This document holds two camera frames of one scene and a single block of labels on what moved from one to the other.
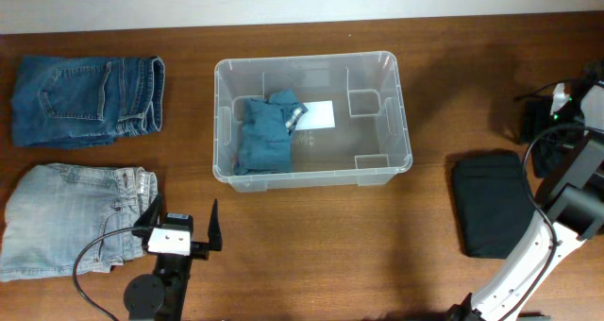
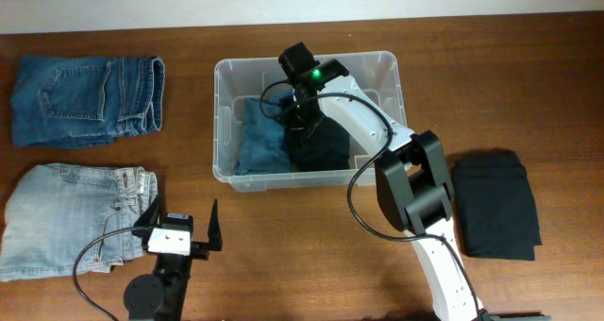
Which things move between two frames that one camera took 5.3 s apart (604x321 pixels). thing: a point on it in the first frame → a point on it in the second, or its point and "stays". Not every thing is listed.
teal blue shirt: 265,146 stays
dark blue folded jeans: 71,102 stays
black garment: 550,142 → 323,146
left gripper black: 147,219 stays
